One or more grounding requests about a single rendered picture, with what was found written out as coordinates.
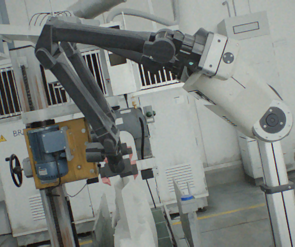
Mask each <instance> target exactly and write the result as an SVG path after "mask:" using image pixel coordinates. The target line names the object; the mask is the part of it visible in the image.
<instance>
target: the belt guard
mask: <svg viewBox="0 0 295 247"><path fill-rule="evenodd" d="M105 99H106V100H107V102H109V104H110V106H111V107H113V106H116V105H119V100H118V97H117V95H114V96H109V97H105ZM75 113H81V111H80V110H79V108H78V107H77V106H76V104H75V103H70V104H64V105H60V106H56V107H51V108H45V109H40V110H35V111H30V112H25V113H22V114H21V117H22V121H23V124H27V123H32V122H37V121H42V120H48V119H53V118H58V117H60V116H65V115H70V114H75Z"/></svg>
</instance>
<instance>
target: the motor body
mask: <svg viewBox="0 0 295 247"><path fill-rule="evenodd" d="M58 127H59V124H55V125H50V126H47V127H43V128H38V129H33V130H29V131H28V133H29V140H30V145H31V150H32V154H33V159H34V161H37V163H36V164H35V168H36V171H37V174H38V177H39V179H40V180H43V181H46V180H53V179H57V178H59V174H58V169H57V165H56V162H55V159H54V157H53V155H52V153H44V152H42V149H41V144H40V139H39V135H41V134H44V133H49V132H53V131H58V130H59V128H58ZM62 151H64V150H60V151H57V154H58V155H57V162H58V166H59V171H60V176H61V177H62V176H65V175H67V174H68V171H69V168H68V162H67V159H66V157H59V153H61V152H62Z"/></svg>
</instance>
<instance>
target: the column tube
mask: <svg viewBox="0 0 295 247"><path fill-rule="evenodd" d="M34 50H35V49H34V48H33V47H28V48H22V49H16V50H10V51H9V54H10V59H11V63H12V68H13V73H14V75H15V80H16V84H17V89H18V94H19V99H20V104H21V109H22V113H25V112H30V108H29V103H28V98H27V93H26V89H25V85H24V80H23V75H22V70H19V68H18V63H17V58H18V57H23V56H26V58H27V63H28V68H26V69H25V70H26V75H27V80H28V84H29V89H30V93H31V99H32V103H33V108H34V111H35V110H40V109H45V108H48V107H49V105H48V101H47V96H46V93H45V89H44V84H43V80H42V74H41V70H40V65H39V61H38V59H37V58H36V56H35V54H34ZM25 127H26V129H29V128H30V123H25ZM39 190H40V195H41V200H42V205H43V210H44V214H45V218H46V221H47V226H48V231H49V237H50V242H51V246H52V247H60V244H59V240H58V235H57V230H56V228H55V223H54V218H53V212H52V209H51V204H50V199H49V196H47V195H46V194H47V193H48V189H47V187H45V188H42V189H39ZM52 195H60V196H53V201H54V205H55V209H56V212H57V216H58V221H59V226H60V231H61V236H62V242H63V245H64V247H76V244H75V239H74V233H73V228H72V224H71V218H70V214H69V210H68V205H67V200H65V197H67V196H68V194H67V191H66V186H65V184H60V185H59V186H57V187H55V188H54V189H52Z"/></svg>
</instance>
